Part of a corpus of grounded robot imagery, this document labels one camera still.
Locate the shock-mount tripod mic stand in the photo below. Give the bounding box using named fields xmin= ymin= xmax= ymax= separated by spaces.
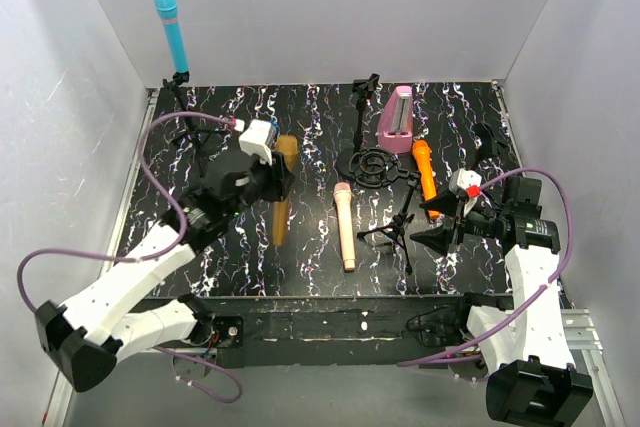
xmin=348 ymin=147 xmax=420 ymax=275

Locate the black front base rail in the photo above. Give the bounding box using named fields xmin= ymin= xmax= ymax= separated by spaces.
xmin=200 ymin=295 xmax=471 ymax=368

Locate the black round-base mic stand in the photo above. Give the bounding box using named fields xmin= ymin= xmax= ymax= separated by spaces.
xmin=338 ymin=73 xmax=380 ymax=171

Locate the blue microphone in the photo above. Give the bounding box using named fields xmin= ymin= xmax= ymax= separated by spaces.
xmin=153 ymin=0 xmax=189 ymax=74

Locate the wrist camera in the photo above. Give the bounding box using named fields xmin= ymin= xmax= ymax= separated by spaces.
xmin=238 ymin=119 xmax=278 ymax=165
xmin=448 ymin=168 xmax=482 ymax=217

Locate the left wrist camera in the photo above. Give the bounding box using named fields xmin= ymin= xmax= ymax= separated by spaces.
xmin=238 ymin=119 xmax=278 ymax=165

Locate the orange microphone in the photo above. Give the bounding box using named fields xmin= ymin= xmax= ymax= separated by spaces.
xmin=412 ymin=139 xmax=437 ymax=201

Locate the black tripod mic stand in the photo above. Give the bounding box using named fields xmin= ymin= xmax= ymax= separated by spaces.
xmin=160 ymin=69 xmax=231 ymax=178

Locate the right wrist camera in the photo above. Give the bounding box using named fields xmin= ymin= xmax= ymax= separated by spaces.
xmin=448 ymin=168 xmax=482 ymax=217

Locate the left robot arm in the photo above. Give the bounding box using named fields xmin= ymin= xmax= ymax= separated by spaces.
xmin=35 ymin=150 xmax=294 ymax=392

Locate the gold microphone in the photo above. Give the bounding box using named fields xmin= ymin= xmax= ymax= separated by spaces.
xmin=272 ymin=135 xmax=299 ymax=247

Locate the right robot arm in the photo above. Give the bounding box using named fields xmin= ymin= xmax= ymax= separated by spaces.
xmin=411 ymin=169 xmax=593 ymax=426

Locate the pink microphone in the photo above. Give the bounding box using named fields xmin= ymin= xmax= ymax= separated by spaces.
xmin=333 ymin=182 xmax=356 ymax=272

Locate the pink metronome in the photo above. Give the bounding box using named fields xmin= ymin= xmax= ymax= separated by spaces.
xmin=376 ymin=85 xmax=413 ymax=155

